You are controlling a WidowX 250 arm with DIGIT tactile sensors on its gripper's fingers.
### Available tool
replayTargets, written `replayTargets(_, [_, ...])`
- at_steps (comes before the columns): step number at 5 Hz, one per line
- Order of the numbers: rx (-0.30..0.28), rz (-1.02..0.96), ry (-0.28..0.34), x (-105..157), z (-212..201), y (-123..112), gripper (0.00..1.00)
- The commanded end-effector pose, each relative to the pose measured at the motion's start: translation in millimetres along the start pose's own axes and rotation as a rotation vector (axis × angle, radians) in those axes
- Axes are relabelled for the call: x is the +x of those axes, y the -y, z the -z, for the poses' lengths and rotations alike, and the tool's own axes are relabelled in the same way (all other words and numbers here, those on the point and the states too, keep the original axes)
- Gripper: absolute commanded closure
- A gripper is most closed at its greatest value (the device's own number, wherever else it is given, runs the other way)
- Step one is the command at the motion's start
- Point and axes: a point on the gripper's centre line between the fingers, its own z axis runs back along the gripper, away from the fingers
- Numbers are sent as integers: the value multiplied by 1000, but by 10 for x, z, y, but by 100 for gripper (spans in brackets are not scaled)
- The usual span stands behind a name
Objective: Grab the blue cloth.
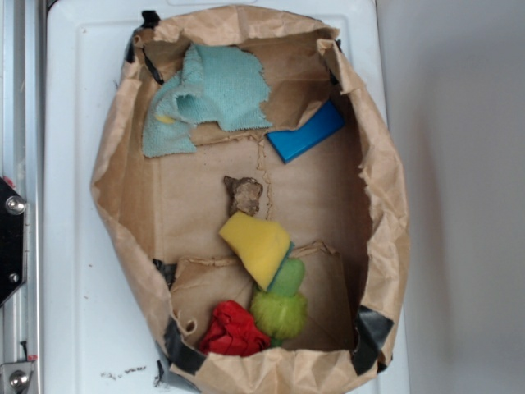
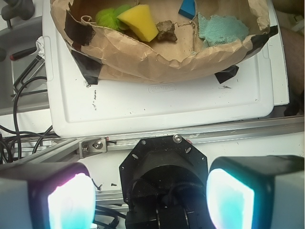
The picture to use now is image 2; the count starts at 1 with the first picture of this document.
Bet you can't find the yellow sponge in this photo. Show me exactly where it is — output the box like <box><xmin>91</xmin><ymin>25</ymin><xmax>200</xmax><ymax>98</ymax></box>
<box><xmin>117</xmin><ymin>4</ymin><xmax>159</xmax><ymax>42</ymax></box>

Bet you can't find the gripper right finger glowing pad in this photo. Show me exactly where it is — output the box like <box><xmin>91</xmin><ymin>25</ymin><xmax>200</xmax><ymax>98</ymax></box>
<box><xmin>206</xmin><ymin>155</ymin><xmax>305</xmax><ymax>229</ymax></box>

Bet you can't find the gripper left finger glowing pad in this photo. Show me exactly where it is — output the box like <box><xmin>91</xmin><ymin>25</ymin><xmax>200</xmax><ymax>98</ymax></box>
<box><xmin>0</xmin><ymin>162</ymin><xmax>96</xmax><ymax>229</ymax></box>

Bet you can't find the blue rectangular block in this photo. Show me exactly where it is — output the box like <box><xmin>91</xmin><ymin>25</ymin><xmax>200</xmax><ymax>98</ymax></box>
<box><xmin>178</xmin><ymin>0</ymin><xmax>196</xmax><ymax>20</ymax></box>

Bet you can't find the aluminium frame rail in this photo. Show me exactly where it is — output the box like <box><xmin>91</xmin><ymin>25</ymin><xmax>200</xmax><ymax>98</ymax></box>
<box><xmin>1</xmin><ymin>115</ymin><xmax>305</xmax><ymax>163</ymax></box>

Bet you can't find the light blue cloth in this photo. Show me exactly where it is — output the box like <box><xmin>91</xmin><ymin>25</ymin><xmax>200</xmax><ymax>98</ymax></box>
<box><xmin>197</xmin><ymin>13</ymin><xmax>249</xmax><ymax>47</ymax></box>

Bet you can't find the black cables bundle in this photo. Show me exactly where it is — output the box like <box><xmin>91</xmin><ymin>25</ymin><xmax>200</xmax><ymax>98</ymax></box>
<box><xmin>0</xmin><ymin>54</ymin><xmax>58</xmax><ymax>165</ymax></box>

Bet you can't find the brown rock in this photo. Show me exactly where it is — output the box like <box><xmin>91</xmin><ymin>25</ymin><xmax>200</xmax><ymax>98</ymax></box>
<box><xmin>156</xmin><ymin>20</ymin><xmax>177</xmax><ymax>42</ymax></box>

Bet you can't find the lime green fuzzy ball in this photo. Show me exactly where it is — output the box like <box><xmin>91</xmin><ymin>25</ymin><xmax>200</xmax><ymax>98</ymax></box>
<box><xmin>95</xmin><ymin>4</ymin><xmax>131</xmax><ymax>31</ymax></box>

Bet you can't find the brown paper bag tray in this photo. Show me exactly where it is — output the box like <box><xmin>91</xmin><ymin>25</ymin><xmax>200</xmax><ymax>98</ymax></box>
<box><xmin>50</xmin><ymin>0</ymin><xmax>271</xmax><ymax>83</ymax></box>

